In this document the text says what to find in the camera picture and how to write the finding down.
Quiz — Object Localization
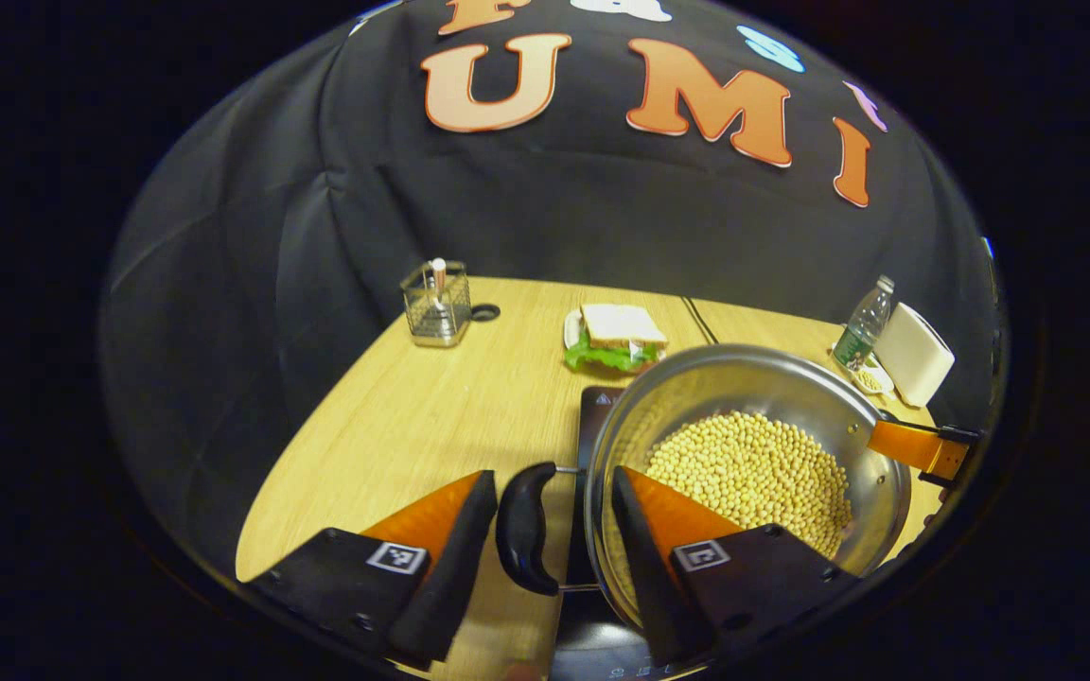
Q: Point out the black induction cooktop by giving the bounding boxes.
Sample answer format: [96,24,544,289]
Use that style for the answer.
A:
[550,385,688,681]

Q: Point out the clear plastic water bottle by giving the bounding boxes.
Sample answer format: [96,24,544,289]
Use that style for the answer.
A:
[832,275,896,372]

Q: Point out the stainless steel pot of soybeans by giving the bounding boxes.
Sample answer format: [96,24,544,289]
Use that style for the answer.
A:
[495,343,913,630]

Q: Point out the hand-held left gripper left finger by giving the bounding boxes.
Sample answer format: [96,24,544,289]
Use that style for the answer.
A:
[242,470,499,671]

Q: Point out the white toaster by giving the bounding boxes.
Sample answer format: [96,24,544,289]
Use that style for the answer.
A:
[874,303,956,409]

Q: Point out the wire mesh holder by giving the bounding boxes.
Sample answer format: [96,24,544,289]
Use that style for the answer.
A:
[400,262,473,348]

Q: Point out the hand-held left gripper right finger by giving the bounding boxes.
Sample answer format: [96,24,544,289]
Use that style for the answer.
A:
[611,465,863,668]

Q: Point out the sandwich on white plate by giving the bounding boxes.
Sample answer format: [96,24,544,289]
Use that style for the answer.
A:
[563,304,669,375]

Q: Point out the black backdrop cloth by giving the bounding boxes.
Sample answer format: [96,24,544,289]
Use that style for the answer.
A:
[100,0,1000,568]

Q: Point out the black cooktop power cable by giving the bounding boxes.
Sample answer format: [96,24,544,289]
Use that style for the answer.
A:
[680,296,718,345]

